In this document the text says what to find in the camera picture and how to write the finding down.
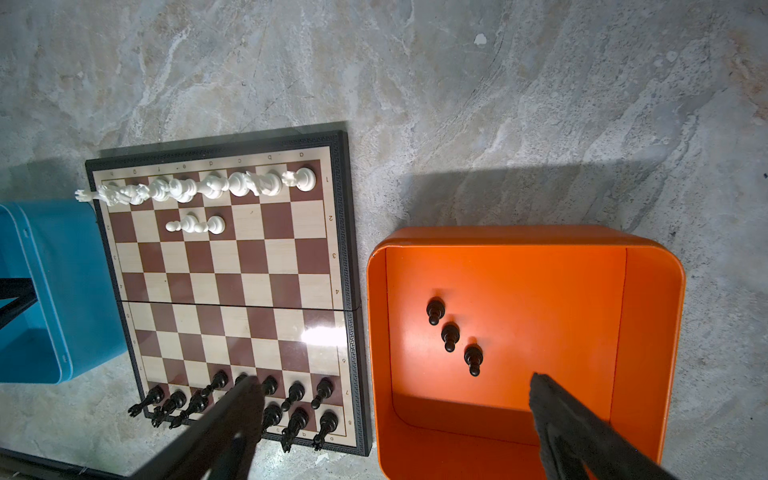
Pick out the white knight chess piece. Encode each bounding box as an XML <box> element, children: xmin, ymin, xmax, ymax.
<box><xmin>245</xmin><ymin>172</ymin><xmax>283</xmax><ymax>197</ymax></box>

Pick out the white rook corner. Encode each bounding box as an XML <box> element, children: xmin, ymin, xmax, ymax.
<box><xmin>75</xmin><ymin>184</ymin><xmax>130</xmax><ymax>206</ymax></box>
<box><xmin>281</xmin><ymin>167</ymin><xmax>316</xmax><ymax>192</ymax></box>

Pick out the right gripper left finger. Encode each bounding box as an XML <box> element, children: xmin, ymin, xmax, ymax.
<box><xmin>131</xmin><ymin>376</ymin><xmax>265</xmax><ymax>479</ymax></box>

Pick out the black rook chess piece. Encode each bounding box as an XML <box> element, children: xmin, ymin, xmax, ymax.
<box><xmin>312</xmin><ymin>410</ymin><xmax>339</xmax><ymax>451</ymax></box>

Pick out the black pawn near edge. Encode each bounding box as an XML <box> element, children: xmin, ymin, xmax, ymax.
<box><xmin>311</xmin><ymin>377</ymin><xmax>334</xmax><ymax>410</ymax></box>

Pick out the folding chess board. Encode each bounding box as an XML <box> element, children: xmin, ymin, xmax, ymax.
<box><xmin>84</xmin><ymin>130</ymin><xmax>373</xmax><ymax>456</ymax></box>

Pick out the white bishop chess piece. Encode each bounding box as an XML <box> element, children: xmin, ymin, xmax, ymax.
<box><xmin>227</xmin><ymin>172</ymin><xmax>252</xmax><ymax>197</ymax></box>

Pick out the black bishop chess piece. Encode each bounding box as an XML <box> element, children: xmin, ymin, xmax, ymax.
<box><xmin>262</xmin><ymin>403</ymin><xmax>283</xmax><ymax>433</ymax></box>

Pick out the white queen chess piece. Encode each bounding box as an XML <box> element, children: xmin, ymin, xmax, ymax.
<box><xmin>196</xmin><ymin>172</ymin><xmax>229</xmax><ymax>199</ymax></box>

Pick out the orange plastic tray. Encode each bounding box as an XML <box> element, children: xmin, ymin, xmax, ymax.
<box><xmin>366</xmin><ymin>225</ymin><xmax>686</xmax><ymax>479</ymax></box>

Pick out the black king chess piece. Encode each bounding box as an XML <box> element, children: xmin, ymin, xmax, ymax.
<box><xmin>169</xmin><ymin>390</ymin><xmax>209</xmax><ymax>429</ymax></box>

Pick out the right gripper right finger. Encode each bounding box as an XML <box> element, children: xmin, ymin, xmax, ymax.
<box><xmin>529</xmin><ymin>373</ymin><xmax>674</xmax><ymax>479</ymax></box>

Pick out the black knight chess piece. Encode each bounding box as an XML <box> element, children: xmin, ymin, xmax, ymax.
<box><xmin>280</xmin><ymin>407</ymin><xmax>309</xmax><ymax>453</ymax></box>

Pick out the black queen chess piece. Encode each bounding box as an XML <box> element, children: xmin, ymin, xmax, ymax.
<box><xmin>151</xmin><ymin>390</ymin><xmax>187</xmax><ymax>428</ymax></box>

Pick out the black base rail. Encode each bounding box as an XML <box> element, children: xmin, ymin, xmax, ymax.
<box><xmin>1</xmin><ymin>448</ymin><xmax>125</xmax><ymax>480</ymax></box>

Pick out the white rook left corner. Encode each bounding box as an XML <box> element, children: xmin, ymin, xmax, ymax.
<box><xmin>281</xmin><ymin>167</ymin><xmax>316</xmax><ymax>192</ymax></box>

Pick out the blue plastic tray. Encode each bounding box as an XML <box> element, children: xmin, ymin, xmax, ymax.
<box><xmin>1</xmin><ymin>200</ymin><xmax>127</xmax><ymax>384</ymax></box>

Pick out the white rook right corner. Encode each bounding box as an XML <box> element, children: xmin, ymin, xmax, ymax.
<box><xmin>75</xmin><ymin>184</ymin><xmax>130</xmax><ymax>206</ymax></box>

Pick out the white pawn on board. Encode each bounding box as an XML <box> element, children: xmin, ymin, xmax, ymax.
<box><xmin>197</xmin><ymin>216</ymin><xmax>226</xmax><ymax>235</ymax></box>
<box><xmin>165</xmin><ymin>214</ymin><xmax>208</xmax><ymax>233</ymax></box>

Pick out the black pawn in tray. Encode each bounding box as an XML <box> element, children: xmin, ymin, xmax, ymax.
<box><xmin>441</xmin><ymin>322</ymin><xmax>460</xmax><ymax>353</ymax></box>
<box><xmin>426</xmin><ymin>297</ymin><xmax>445</xmax><ymax>326</ymax></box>
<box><xmin>464</xmin><ymin>344</ymin><xmax>484</xmax><ymax>377</ymax></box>

